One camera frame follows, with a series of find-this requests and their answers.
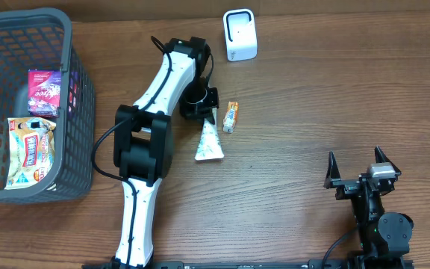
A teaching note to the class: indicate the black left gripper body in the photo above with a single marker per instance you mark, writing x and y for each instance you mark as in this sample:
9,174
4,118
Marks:
197,100

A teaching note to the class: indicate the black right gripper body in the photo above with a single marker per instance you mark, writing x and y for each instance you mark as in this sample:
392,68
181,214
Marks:
346,187

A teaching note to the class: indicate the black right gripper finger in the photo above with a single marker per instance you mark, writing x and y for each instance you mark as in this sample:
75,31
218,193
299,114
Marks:
382,158
333,174

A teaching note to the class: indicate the small orange candy pack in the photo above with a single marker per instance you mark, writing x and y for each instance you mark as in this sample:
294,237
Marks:
230,119

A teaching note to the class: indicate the white cream tube gold cap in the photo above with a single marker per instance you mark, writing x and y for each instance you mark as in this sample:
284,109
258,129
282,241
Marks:
209,147

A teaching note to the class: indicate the red purple tissue pack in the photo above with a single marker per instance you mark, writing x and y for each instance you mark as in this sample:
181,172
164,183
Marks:
44,92

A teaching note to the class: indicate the cream snack bag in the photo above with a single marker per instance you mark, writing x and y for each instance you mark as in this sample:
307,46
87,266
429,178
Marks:
31,150

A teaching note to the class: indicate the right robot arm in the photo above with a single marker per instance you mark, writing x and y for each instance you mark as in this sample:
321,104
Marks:
384,236

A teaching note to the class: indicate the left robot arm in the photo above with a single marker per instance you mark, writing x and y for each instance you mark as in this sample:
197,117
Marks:
144,144

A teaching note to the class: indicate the grey plastic shopping basket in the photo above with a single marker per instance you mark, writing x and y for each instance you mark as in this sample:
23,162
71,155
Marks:
42,39

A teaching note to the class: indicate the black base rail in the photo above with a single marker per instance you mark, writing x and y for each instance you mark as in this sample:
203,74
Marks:
311,264

